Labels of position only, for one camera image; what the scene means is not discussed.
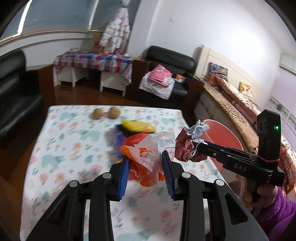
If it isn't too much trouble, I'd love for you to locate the translucent white orange plastic bag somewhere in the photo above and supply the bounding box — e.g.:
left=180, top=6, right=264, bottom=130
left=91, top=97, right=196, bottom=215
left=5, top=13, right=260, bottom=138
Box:
left=126, top=131, right=176, bottom=187

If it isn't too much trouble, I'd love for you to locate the red plastic bag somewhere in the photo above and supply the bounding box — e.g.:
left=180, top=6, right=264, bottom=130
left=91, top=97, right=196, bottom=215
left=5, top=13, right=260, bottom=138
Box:
left=120, top=133, right=151, bottom=154

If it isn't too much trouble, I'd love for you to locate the pastel padded jacket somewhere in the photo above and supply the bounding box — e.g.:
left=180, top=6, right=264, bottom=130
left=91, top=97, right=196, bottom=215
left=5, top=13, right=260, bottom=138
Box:
left=99, top=5, right=131, bottom=54

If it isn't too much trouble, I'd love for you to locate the maroon white paper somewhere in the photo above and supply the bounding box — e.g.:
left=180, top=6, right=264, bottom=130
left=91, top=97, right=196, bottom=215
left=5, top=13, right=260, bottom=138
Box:
left=174, top=120, right=210, bottom=163

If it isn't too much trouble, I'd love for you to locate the yellow floral pillow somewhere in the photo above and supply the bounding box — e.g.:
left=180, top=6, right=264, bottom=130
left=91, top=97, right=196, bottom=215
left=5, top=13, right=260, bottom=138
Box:
left=239, top=82, right=253, bottom=98

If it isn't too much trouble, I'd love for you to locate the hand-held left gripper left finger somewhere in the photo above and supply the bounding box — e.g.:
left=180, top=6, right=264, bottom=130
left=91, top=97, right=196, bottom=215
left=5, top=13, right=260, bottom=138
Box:
left=26, top=158, right=129, bottom=241

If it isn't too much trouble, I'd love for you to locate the person's right forearm purple sleeve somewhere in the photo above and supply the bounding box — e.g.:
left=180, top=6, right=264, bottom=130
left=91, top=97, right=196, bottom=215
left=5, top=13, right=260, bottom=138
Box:
left=251, top=186, right=296, bottom=241

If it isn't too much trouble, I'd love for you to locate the person's right hand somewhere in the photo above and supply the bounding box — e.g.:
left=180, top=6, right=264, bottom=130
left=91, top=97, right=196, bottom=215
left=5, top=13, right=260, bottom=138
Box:
left=239, top=179, right=278, bottom=212

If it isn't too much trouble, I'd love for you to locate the colourful printed pillow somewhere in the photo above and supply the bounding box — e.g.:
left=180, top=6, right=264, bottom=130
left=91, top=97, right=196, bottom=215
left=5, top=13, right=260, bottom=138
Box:
left=208, top=62, right=228, bottom=80

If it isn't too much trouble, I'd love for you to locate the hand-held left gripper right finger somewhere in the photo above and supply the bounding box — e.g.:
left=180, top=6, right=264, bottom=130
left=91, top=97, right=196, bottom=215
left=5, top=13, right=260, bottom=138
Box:
left=162, top=151, right=269, bottom=241

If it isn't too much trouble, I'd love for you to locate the red white floral quilt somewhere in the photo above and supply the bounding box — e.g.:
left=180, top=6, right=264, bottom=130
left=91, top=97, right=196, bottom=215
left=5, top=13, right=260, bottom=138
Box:
left=215, top=75, right=296, bottom=149

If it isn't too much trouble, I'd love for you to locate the patterned hanging cloth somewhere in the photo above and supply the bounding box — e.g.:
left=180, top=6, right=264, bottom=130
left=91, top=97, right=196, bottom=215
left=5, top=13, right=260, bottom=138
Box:
left=121, top=61, right=133, bottom=86

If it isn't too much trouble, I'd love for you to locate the black leather armchair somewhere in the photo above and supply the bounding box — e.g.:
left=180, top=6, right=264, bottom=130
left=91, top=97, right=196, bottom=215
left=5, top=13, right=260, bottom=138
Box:
left=133, top=45, right=204, bottom=108

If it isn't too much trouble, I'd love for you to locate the pink plastic bucket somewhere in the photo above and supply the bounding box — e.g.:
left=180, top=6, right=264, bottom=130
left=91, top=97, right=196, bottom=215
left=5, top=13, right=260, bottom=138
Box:
left=203, top=119, right=243, bottom=179

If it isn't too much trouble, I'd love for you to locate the cardboard box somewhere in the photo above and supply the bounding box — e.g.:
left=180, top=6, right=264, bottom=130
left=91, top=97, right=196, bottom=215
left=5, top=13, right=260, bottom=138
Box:
left=92, top=32, right=107, bottom=53

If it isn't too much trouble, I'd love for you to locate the pink clothes pile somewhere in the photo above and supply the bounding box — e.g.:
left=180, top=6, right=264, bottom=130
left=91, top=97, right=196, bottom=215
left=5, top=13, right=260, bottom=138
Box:
left=139, top=74, right=177, bottom=100

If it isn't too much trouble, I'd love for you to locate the black leather sofa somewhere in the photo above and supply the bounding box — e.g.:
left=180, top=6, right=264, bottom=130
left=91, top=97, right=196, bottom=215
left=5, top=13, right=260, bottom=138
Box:
left=0, top=50, right=44, bottom=149

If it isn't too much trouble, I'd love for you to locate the plaid table cloth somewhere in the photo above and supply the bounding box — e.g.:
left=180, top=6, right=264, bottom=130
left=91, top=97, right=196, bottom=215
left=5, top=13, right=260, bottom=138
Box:
left=53, top=52, right=134, bottom=71

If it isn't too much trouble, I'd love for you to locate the curved window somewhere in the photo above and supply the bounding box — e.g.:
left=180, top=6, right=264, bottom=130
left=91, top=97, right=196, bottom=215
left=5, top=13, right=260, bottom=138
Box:
left=0, top=0, right=141, bottom=42

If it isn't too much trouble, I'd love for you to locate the yellow foam net sleeve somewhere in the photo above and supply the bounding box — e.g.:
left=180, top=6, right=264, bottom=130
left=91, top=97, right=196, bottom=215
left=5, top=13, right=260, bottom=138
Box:
left=121, top=119, right=156, bottom=133

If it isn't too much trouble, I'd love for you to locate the white desk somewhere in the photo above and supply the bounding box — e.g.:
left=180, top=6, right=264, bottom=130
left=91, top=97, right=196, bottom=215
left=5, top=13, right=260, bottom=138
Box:
left=53, top=62, right=130, bottom=96

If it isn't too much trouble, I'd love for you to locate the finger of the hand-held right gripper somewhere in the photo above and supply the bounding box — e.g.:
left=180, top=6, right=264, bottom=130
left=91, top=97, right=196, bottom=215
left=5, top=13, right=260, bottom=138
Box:
left=204, top=141, right=259, bottom=158
left=198, top=142, right=253, bottom=164

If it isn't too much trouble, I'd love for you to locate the pink folded cloth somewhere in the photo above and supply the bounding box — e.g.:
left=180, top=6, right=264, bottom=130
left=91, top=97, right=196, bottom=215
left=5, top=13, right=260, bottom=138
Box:
left=149, top=64, right=173, bottom=87

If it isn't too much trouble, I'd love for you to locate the brown floral bed cover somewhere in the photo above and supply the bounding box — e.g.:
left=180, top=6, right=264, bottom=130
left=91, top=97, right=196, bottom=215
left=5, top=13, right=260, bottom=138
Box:
left=203, top=82, right=296, bottom=193

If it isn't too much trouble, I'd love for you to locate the white bed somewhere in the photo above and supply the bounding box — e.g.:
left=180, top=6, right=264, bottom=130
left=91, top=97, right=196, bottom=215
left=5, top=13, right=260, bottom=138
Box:
left=193, top=45, right=296, bottom=193

